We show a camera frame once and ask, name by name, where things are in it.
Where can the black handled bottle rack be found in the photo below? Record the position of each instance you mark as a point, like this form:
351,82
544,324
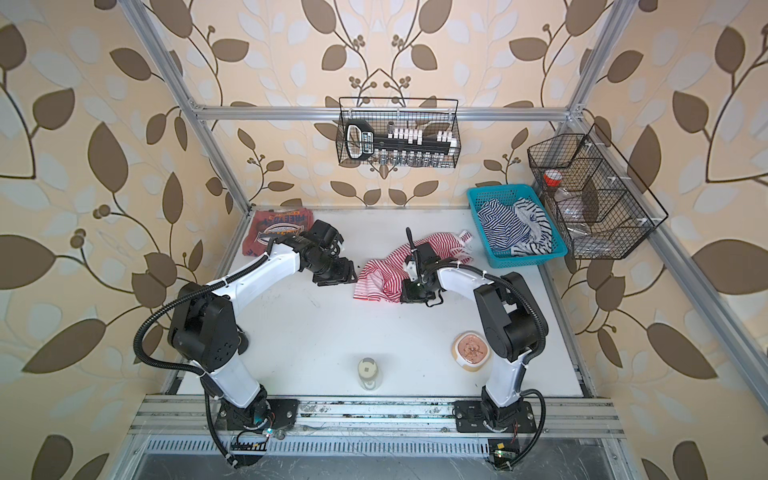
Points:
364,140

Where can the beige round container pink lid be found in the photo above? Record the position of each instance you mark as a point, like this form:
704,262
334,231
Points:
470,351

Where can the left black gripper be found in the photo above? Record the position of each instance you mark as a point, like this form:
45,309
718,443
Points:
345,273

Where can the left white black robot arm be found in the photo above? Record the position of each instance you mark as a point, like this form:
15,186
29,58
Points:
204,328

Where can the striped red white tank top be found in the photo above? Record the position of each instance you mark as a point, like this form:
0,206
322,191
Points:
381,279

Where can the teal plastic basket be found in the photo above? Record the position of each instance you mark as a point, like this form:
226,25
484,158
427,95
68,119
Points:
508,194

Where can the navy white striped tank top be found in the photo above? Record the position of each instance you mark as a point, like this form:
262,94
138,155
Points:
518,230

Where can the black wire basket wall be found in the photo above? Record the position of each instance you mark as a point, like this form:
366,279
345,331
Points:
401,110
601,200

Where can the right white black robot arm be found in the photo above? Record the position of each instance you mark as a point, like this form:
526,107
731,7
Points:
513,326

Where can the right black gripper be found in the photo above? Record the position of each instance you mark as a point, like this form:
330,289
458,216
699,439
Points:
409,296

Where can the black wire basket back wall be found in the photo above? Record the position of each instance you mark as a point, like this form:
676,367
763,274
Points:
401,110

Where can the black wire basket right wall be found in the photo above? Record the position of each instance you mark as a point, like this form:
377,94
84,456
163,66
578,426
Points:
601,200

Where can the small clear jar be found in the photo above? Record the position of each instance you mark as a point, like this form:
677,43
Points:
369,374

